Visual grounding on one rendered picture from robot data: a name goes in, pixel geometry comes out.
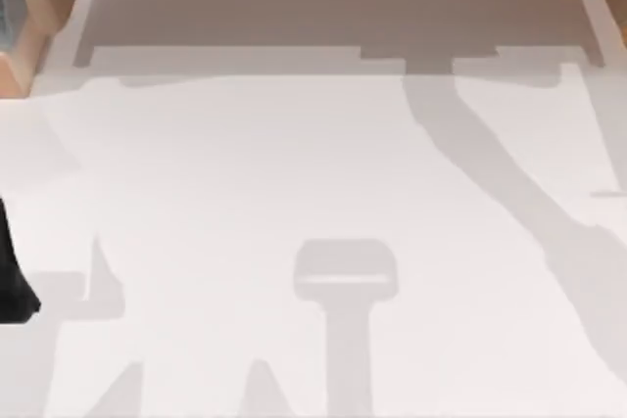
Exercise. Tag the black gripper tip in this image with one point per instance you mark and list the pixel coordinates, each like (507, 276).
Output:
(14, 286)

